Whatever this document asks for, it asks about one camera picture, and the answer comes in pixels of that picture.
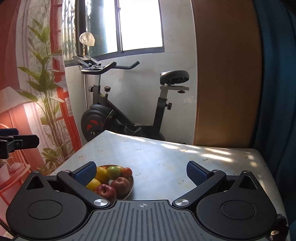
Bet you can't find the green round fruit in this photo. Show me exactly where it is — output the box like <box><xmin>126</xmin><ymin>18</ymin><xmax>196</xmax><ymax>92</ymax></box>
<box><xmin>106</xmin><ymin>166</ymin><xmax>121</xmax><ymax>180</ymax></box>

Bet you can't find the beige fruit bowl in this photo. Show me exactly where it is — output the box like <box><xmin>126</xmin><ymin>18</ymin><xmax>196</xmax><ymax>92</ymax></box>
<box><xmin>95</xmin><ymin>165</ymin><xmax>134</xmax><ymax>200</ymax></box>

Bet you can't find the dark teal curtain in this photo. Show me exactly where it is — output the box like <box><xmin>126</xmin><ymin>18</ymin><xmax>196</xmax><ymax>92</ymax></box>
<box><xmin>252</xmin><ymin>1</ymin><xmax>295</xmax><ymax>227</ymax></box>

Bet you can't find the dark wrinkled red apple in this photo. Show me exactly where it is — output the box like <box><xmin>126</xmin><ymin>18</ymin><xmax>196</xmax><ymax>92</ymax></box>
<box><xmin>111</xmin><ymin>177</ymin><xmax>130</xmax><ymax>198</ymax></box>

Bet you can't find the red printed backdrop curtain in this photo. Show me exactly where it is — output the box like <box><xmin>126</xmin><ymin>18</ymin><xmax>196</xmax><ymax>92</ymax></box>
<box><xmin>1</xmin><ymin>1</ymin><xmax>82</xmax><ymax>225</ymax></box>

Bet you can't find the black exercise bike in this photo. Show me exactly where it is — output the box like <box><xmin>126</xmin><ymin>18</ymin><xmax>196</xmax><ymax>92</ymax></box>
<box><xmin>72</xmin><ymin>55</ymin><xmax>190</xmax><ymax>142</ymax></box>

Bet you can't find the large yellow lemon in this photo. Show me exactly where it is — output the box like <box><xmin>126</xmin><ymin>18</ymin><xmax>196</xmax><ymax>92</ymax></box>
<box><xmin>95</xmin><ymin>167</ymin><xmax>110</xmax><ymax>184</ymax></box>

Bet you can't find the floral checkered tablecloth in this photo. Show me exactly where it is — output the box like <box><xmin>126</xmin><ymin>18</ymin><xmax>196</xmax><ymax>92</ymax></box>
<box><xmin>53</xmin><ymin>131</ymin><xmax>289</xmax><ymax>240</ymax></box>

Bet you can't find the wooden door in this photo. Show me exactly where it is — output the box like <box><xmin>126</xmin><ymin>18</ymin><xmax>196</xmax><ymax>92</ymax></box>
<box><xmin>192</xmin><ymin>1</ymin><xmax>262</xmax><ymax>148</ymax></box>

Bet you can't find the window with dark frame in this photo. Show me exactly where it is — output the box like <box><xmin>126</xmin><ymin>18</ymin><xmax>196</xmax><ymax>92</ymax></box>
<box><xmin>74</xmin><ymin>1</ymin><xmax>165</xmax><ymax>60</ymax></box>

